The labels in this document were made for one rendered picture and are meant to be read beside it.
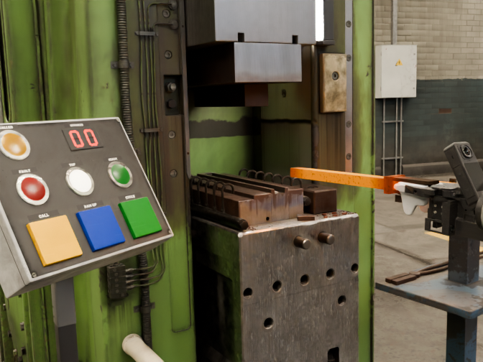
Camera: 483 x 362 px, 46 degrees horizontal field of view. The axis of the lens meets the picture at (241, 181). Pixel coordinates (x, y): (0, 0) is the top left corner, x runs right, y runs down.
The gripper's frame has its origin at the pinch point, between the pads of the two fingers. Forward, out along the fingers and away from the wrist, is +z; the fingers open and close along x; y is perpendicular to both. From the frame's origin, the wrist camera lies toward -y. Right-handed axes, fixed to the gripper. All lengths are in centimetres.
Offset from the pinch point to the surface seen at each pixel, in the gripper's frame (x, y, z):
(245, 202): -10.1, 9.6, 41.6
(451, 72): 655, -46, 510
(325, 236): 8.2, 18.8, 32.3
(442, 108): 642, 9, 512
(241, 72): -10.5, -22.4, 42.2
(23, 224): -67, 3, 18
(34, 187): -64, -2, 22
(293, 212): 4.7, 13.9, 41.4
